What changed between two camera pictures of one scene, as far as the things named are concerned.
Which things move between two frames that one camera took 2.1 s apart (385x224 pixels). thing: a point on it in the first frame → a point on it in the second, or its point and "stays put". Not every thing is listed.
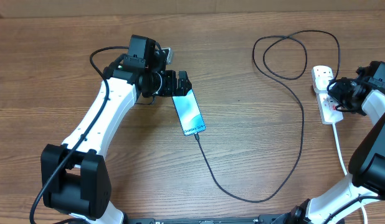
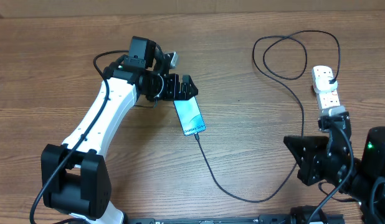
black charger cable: x=288 y=88 stays put
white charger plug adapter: x=321 y=83 stays put
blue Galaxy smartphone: x=189 y=113 stays put
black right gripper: x=339 y=84 → x=306 y=155
